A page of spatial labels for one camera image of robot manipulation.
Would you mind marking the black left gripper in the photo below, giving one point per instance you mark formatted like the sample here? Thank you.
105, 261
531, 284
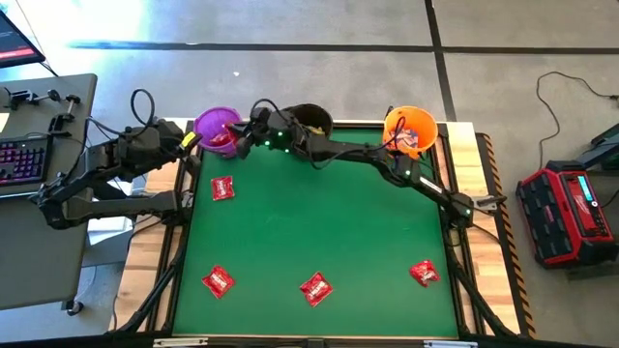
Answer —
162, 140

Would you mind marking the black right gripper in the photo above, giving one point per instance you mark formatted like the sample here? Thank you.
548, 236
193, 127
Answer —
275, 133

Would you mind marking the yellow Sour Patch packet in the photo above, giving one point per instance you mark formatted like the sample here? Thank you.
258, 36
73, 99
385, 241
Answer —
317, 129

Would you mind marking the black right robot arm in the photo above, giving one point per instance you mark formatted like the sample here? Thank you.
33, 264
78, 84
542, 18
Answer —
362, 154

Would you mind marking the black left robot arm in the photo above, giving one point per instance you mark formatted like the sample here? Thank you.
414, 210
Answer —
121, 205

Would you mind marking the yellow tape tag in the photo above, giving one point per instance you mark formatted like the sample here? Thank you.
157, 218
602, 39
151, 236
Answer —
188, 140

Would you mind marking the purple monster-face bucket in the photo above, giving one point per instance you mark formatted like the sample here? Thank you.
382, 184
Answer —
213, 121

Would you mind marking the black jack-o-lantern bucket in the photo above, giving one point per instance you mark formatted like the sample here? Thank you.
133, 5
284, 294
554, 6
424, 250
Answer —
321, 113

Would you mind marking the white box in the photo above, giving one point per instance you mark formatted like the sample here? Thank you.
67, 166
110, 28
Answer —
109, 241

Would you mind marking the green table mat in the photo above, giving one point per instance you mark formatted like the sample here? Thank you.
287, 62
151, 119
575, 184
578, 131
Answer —
314, 232

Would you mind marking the black desk clamp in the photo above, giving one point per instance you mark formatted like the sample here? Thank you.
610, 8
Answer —
60, 123
19, 96

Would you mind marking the grey desk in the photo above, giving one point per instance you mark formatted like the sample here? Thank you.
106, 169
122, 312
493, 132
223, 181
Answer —
48, 116
34, 270

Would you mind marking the backlit black keyboard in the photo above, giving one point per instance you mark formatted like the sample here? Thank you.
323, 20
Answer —
24, 159

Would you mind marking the orange jack-o-lantern bucket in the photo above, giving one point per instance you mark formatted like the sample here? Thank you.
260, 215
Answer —
421, 121

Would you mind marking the silver metal bar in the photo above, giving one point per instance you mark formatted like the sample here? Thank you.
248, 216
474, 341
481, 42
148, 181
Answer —
179, 342
450, 344

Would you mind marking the black computer monitor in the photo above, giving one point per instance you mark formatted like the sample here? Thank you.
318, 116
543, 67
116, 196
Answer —
14, 46

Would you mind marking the silver metal clamp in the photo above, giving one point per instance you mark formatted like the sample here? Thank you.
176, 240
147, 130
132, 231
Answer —
488, 202

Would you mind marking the yellow black hazard strip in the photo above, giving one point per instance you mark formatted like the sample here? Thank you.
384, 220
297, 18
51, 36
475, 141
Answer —
520, 290

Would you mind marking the red black power station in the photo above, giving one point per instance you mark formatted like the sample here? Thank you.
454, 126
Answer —
556, 217

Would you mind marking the dark grey equipment case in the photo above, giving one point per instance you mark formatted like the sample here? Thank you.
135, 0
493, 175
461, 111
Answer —
599, 145

